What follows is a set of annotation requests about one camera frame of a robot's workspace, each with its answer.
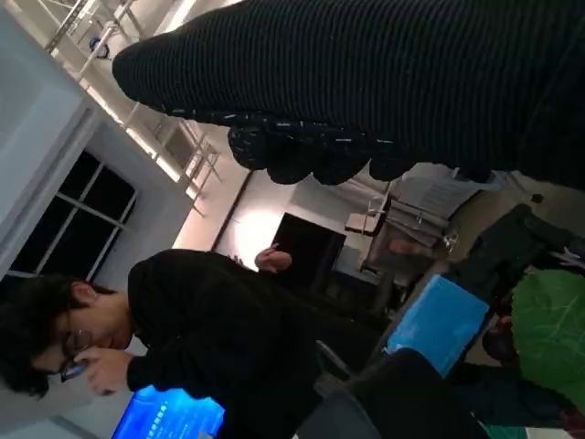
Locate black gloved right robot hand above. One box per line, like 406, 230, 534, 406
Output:
112, 0, 585, 188

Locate red toy grape bunch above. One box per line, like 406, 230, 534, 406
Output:
482, 268, 585, 429

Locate black screen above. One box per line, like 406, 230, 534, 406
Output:
271, 212, 347, 294

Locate person in black top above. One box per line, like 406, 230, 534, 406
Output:
0, 249, 394, 439

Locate dark paned window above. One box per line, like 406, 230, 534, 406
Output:
8, 150, 138, 284

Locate lit computer monitor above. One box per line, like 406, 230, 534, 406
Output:
112, 383, 228, 439

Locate black-framed glasses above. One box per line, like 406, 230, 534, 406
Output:
58, 328, 91, 384

